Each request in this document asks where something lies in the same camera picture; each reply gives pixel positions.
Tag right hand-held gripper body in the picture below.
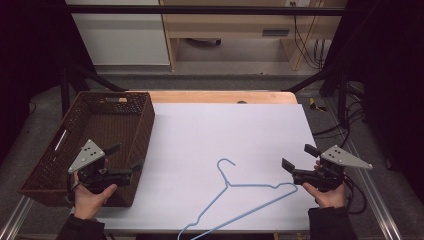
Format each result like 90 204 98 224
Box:
292 144 374 193

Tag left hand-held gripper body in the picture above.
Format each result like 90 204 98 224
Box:
68 139 134 195

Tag person's right hand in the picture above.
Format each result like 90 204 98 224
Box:
301 183 348 209

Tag person's left hand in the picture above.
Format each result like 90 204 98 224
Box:
71 173 118 220

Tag brown woven basket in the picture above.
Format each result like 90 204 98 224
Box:
18 91 156 208

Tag yellow and black tool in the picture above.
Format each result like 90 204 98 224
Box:
308 97 328 113

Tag black metal stand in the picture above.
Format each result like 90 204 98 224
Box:
59 63 128 118
285 63 350 128

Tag white table mat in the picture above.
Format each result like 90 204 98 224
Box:
96 102 318 232

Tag wooden table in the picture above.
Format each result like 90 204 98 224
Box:
128 90 299 105

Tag dark curtain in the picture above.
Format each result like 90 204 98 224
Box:
0 0 96 164
324 0 424 204

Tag white cabinet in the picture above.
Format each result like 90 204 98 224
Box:
64 0 171 66

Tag light wooden desk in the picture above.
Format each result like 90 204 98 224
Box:
159 0 348 72

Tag black floor cables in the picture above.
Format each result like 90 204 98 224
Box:
312 81 367 148

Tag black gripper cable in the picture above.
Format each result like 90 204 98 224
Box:
343 175 368 215
65 173 81 205

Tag aluminium rail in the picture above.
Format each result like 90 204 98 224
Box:
324 99 405 240
0 195 35 240

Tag blue wire clothes hanger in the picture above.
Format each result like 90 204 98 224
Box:
176 158 299 240

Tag hanging black cables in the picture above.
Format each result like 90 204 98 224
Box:
289 1 327 71

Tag black metal frame bar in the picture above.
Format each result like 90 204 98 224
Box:
66 4 346 16

